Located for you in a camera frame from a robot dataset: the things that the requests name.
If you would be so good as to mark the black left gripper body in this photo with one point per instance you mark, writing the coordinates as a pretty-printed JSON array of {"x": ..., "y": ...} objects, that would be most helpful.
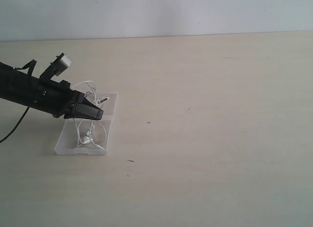
[{"x": 58, "y": 99}]

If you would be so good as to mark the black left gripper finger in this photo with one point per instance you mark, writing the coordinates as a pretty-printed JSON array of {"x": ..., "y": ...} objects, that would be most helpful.
[
  {"x": 84, "y": 111},
  {"x": 90, "y": 101}
]

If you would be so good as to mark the white wired earphones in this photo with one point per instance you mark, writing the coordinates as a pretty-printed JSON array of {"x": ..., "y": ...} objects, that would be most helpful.
[{"x": 97, "y": 101}]

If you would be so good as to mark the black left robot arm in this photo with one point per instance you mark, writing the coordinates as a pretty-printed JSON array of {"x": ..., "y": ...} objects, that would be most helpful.
[{"x": 17, "y": 87}]

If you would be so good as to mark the clear plastic hinged case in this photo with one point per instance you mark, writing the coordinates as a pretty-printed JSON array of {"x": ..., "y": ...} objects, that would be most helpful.
[{"x": 67, "y": 142}]

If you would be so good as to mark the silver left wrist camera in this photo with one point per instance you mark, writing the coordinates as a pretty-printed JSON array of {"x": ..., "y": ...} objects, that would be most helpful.
[{"x": 60, "y": 64}]

